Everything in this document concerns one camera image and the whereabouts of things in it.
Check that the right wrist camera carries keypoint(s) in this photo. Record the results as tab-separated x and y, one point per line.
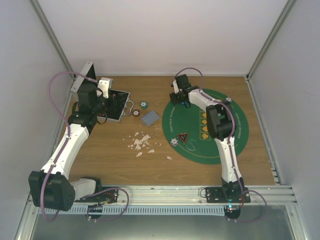
175	86

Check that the blue playing card deck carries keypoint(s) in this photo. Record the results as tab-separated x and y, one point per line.
150	118

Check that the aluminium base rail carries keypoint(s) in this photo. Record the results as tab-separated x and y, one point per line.
174	200

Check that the clear round button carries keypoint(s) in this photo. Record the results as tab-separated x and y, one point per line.
191	145

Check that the aluminium poker case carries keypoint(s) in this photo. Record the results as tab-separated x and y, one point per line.
89	71

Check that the green fifty chip stack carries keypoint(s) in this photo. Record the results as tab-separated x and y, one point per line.
144	105

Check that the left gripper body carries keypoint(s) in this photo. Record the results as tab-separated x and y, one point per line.
113	106

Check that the white debris pile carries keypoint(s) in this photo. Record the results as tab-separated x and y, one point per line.
143	143

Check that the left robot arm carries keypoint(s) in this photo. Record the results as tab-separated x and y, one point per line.
50	187

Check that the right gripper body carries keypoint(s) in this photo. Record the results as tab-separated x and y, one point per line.
178	100

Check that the red hundred chip stack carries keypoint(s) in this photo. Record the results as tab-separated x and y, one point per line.
136	113

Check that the red triangle dealer button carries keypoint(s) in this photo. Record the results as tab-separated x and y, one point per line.
183	137

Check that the round green poker mat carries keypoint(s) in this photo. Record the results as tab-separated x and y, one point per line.
177	119

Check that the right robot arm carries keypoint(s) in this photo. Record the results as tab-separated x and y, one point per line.
221	126

